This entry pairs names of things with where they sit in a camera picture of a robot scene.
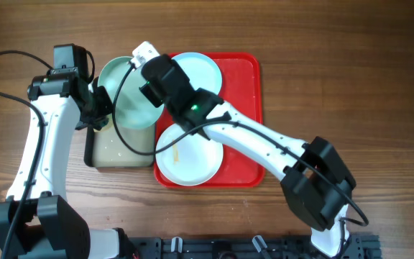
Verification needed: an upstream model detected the mint green plate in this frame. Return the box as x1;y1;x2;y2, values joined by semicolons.
98;56;164;130

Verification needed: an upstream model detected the light blue plate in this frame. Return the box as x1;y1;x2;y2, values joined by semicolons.
172;52;223;95

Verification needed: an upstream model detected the white plate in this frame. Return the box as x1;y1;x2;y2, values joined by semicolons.
155;134;224;186

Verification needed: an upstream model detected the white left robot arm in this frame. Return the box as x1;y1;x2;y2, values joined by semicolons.
0;44;122;258

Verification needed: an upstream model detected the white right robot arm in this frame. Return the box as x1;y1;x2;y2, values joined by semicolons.
141;55;356;257

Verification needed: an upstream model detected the red plastic tray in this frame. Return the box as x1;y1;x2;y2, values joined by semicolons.
154;53;265;188

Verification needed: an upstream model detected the black water basin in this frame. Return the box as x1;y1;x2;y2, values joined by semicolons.
83;124;156;168

